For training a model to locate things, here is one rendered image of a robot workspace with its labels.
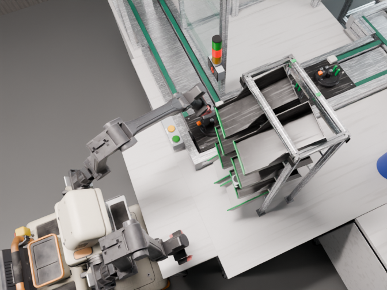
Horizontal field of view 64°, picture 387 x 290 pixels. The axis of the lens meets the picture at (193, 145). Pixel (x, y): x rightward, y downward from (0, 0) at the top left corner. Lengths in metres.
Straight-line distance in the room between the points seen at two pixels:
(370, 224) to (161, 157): 1.16
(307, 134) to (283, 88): 0.18
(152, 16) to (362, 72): 1.43
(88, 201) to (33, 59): 2.69
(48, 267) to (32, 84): 2.22
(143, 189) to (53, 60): 2.26
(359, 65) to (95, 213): 1.75
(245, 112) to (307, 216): 0.82
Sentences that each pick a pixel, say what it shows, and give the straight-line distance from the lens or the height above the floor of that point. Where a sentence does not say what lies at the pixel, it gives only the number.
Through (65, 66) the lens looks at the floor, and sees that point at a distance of 3.58.
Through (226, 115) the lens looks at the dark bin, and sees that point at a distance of 1.15.
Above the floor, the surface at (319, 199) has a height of 0.86.
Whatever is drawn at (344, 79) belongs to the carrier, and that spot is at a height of 0.97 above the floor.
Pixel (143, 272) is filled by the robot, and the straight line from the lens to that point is 2.30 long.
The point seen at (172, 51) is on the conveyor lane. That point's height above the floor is 0.92.
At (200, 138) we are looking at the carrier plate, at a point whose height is 0.97.
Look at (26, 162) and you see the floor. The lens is 3.19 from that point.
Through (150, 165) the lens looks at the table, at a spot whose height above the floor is 0.86.
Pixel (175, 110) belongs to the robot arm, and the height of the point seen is 1.42.
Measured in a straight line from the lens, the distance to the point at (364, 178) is 1.93.
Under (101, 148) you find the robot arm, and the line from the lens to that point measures 1.09.
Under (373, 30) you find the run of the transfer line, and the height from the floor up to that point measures 0.96.
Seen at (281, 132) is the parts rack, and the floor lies 1.66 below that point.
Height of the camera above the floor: 2.53
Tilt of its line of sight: 66 degrees down
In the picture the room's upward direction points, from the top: 9 degrees counter-clockwise
